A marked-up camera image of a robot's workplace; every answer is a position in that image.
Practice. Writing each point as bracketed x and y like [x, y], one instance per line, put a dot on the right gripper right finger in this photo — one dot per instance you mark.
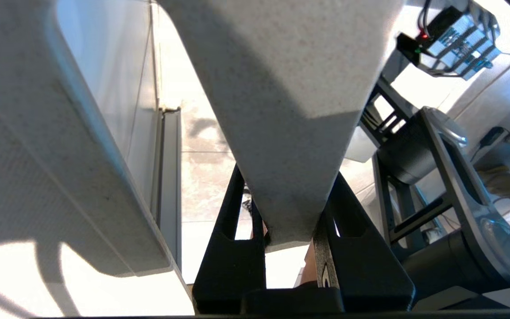
[365, 270]

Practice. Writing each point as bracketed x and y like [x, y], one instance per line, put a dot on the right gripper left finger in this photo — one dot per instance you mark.
[224, 266]

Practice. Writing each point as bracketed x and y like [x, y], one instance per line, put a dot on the white foam tray piece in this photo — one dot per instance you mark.
[281, 88]

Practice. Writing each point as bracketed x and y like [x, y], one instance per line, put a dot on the grey metal cabinet post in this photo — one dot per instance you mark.
[171, 177]

